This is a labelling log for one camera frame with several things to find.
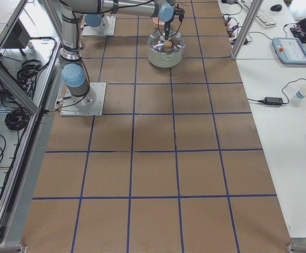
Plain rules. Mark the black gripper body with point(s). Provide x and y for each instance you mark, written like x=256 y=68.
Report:
x=167 y=27

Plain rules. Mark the glass pot lid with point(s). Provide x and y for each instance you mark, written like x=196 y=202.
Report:
x=159 y=44

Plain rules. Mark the pink bowl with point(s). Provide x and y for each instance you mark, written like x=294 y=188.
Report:
x=158 y=23

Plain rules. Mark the white keyboard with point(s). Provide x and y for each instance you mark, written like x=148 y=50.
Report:
x=262 y=17

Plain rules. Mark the black computer mouse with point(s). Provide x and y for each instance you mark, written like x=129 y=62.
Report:
x=276 y=8

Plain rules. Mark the blue teach pendant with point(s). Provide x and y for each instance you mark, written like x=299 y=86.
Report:
x=289 y=50

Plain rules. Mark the black power adapter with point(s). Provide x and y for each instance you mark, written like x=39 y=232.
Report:
x=272 y=101

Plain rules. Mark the paper cup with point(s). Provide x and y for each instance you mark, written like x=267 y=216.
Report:
x=301 y=93

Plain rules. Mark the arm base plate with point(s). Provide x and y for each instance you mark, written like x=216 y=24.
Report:
x=88 y=32
x=91 y=105

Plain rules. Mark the aluminium frame post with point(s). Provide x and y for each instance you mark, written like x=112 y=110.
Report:
x=249 y=19

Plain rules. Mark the aluminium side frame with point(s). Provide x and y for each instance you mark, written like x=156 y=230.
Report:
x=30 y=41

